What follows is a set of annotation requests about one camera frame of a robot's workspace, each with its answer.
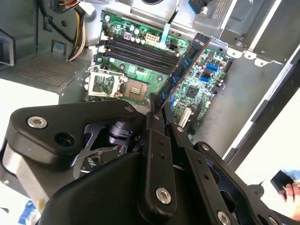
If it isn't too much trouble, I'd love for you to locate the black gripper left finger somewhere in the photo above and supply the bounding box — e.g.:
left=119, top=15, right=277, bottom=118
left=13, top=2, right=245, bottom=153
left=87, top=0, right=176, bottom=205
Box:
left=0, top=93, right=178, bottom=218

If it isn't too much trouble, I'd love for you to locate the blue RAM stick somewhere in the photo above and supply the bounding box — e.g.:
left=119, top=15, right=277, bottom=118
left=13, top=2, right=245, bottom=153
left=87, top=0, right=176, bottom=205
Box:
left=158, top=32, right=211, bottom=110

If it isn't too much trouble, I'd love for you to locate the person's hand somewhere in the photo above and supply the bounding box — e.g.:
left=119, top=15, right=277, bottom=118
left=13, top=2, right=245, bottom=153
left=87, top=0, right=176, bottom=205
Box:
left=280, top=184, right=300, bottom=221

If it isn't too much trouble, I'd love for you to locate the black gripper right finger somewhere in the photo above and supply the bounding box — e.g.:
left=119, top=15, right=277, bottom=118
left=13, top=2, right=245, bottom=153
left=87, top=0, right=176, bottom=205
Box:
left=164, top=104, right=282, bottom=225

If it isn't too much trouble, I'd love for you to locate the small black tool blue ring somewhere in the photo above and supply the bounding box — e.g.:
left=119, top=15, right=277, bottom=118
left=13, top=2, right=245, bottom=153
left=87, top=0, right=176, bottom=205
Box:
left=270, top=170, right=295, bottom=195

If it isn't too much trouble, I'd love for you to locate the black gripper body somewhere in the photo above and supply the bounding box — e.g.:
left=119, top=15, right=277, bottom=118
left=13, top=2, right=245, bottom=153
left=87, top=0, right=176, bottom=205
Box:
left=41, top=119, right=202, bottom=225

